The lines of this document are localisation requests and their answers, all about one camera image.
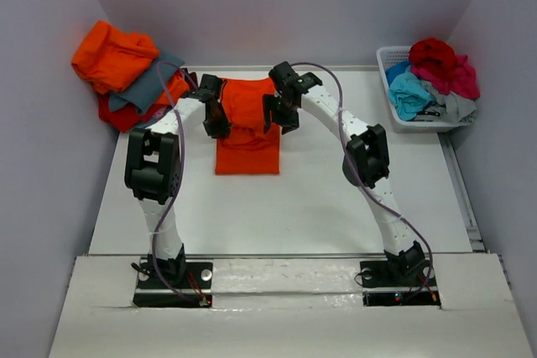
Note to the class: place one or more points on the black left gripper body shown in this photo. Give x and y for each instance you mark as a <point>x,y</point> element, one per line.
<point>218,124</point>

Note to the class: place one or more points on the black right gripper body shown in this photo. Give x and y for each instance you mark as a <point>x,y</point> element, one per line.
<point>282,111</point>

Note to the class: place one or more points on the orange t shirt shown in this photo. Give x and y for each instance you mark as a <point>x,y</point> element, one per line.
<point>249,149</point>

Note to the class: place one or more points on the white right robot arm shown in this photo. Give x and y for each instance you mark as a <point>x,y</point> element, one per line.
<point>408,255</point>

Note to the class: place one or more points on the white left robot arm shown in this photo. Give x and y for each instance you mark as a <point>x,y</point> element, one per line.
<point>154,172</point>

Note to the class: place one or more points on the dark maroon folded shirt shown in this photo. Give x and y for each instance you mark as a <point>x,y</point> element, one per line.
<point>190,79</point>

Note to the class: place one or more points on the pink folded shirt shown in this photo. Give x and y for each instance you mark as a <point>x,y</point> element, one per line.
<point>160,113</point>

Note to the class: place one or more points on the grey-blue folded shirt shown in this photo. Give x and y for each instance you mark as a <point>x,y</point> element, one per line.
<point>145,91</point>

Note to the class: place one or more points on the red folded shirt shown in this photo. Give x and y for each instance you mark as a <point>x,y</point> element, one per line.
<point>126,118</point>

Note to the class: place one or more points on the white plastic laundry basket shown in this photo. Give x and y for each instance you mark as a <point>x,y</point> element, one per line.
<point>387,57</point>

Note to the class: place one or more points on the orange folded shirt on pile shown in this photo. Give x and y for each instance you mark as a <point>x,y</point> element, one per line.
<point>111,60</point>

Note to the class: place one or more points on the teal shirt in basket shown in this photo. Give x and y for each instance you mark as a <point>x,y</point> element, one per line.
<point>405,91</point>

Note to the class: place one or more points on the red shirt in basket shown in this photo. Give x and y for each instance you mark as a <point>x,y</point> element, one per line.
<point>434,57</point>

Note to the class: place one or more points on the grey shirt in basket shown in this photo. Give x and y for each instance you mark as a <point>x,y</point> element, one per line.
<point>450,108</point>

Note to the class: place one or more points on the magenta shirt in basket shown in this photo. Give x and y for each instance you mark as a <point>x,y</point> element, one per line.
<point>464,82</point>

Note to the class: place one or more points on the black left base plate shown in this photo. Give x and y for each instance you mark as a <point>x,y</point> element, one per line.
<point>193,291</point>

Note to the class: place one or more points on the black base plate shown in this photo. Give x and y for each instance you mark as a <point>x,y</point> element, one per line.
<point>380,289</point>
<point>193,291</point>

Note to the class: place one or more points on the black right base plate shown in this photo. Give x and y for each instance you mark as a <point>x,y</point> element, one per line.
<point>380,289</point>

